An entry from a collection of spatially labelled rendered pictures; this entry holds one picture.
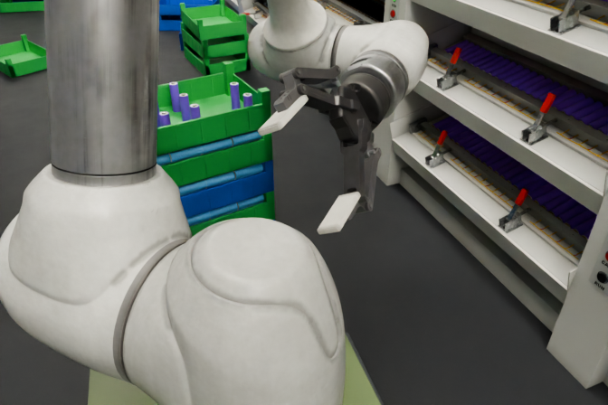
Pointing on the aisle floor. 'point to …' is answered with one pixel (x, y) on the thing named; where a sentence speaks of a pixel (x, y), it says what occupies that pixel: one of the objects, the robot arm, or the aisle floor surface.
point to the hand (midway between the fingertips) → (304, 177)
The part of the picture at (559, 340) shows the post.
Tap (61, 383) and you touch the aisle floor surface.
